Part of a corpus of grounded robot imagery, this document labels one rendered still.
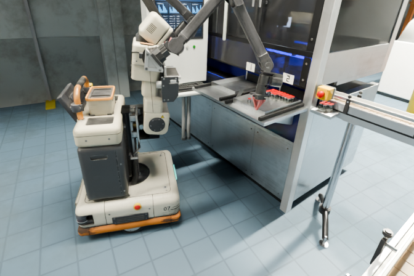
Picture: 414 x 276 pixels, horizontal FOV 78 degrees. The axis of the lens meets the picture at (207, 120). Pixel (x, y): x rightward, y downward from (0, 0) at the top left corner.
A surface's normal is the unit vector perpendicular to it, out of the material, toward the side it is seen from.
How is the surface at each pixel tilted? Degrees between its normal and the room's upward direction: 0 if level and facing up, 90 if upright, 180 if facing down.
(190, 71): 90
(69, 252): 0
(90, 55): 90
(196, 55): 90
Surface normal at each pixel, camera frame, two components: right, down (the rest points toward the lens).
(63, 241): 0.04, -0.90
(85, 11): 0.48, 0.40
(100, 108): 0.23, 0.47
